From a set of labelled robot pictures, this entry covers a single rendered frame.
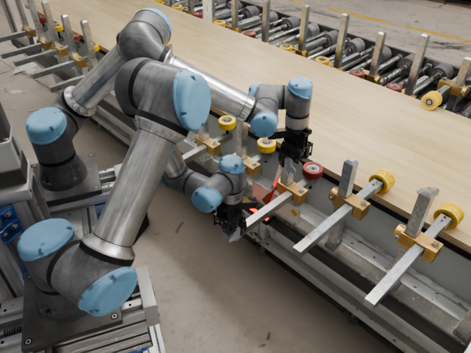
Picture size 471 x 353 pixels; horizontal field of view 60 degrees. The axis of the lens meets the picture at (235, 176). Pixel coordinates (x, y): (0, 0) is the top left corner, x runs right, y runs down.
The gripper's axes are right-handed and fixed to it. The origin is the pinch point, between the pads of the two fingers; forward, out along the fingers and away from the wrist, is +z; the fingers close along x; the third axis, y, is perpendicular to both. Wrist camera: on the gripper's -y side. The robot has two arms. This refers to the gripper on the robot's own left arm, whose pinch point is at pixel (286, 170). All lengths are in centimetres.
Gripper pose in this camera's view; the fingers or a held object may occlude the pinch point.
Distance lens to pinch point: 146.9
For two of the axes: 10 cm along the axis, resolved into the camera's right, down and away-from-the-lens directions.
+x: 7.2, -4.4, 5.4
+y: 6.9, 4.6, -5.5
